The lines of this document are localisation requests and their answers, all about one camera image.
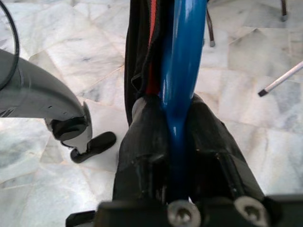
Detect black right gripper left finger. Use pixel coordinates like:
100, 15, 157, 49
113, 94, 171, 203

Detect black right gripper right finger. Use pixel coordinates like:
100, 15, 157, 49
186, 93, 266, 201

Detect blue plastic hanger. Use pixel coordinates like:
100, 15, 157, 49
158, 0, 208, 204

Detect black garment with red trim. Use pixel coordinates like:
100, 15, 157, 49
124, 0, 177, 130

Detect silver metal drying rack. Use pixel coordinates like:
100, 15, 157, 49
257, 61, 303, 97

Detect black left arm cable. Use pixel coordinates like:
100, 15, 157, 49
0, 0, 20, 88

